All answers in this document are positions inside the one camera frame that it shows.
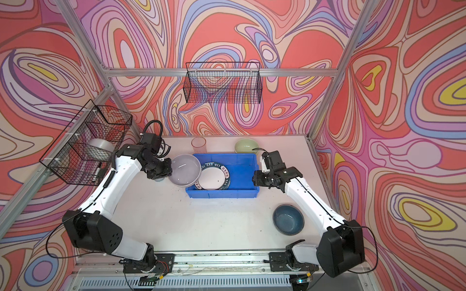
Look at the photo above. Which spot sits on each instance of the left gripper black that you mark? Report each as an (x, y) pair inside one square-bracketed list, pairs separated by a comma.
[(168, 170)]

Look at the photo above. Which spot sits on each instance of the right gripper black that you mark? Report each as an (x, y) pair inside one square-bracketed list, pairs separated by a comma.
[(257, 179)]

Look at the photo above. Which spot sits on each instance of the grey lilac bowl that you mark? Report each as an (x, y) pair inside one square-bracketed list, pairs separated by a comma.
[(186, 170)]

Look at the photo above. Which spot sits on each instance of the blue plastic bin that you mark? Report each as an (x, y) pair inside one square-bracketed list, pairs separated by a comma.
[(238, 170)]

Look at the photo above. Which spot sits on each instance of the light green bowl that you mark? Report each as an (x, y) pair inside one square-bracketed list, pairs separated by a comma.
[(246, 146)]

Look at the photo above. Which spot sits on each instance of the dark blue bowl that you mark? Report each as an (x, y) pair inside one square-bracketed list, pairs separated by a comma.
[(288, 220)]

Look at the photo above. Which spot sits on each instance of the white plate with green rim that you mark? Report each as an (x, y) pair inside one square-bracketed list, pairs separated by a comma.
[(214, 176)]

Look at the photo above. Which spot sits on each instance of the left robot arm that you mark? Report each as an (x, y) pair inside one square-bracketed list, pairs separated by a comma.
[(91, 228)]

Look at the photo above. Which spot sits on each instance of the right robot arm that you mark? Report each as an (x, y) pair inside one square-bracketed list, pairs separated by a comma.
[(341, 245)]

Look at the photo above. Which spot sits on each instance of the pink translucent cup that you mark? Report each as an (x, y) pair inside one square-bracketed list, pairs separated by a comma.
[(199, 145)]

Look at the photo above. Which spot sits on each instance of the black marker pen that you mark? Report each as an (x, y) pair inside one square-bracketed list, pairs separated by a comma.
[(97, 172)]

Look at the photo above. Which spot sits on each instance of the white tape roll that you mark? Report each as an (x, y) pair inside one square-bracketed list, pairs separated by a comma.
[(99, 149)]

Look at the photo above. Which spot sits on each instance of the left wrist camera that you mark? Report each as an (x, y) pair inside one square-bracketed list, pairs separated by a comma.
[(151, 140)]

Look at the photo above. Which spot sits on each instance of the black wire basket on left wall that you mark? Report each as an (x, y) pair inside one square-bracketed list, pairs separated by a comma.
[(82, 154)]

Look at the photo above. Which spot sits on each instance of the black wire basket on wall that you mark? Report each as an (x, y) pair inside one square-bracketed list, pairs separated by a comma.
[(82, 154), (223, 82)]

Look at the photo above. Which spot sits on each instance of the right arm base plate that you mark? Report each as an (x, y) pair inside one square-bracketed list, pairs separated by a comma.
[(285, 261)]

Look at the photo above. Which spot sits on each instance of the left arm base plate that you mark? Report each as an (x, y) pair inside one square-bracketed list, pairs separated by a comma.
[(163, 264)]

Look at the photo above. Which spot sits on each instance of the black wire basket on back wall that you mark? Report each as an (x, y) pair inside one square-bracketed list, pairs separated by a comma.
[(223, 82)]

